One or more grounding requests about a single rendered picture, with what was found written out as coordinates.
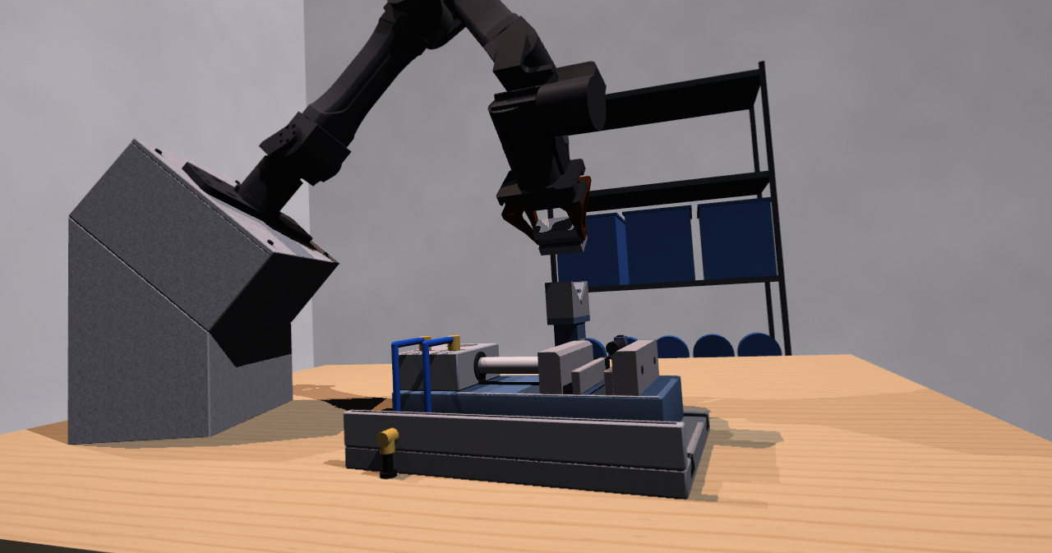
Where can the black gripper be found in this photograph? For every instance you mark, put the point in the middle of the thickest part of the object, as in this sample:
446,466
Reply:
537,184

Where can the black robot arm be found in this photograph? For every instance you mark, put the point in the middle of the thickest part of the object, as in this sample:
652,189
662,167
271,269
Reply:
539,101

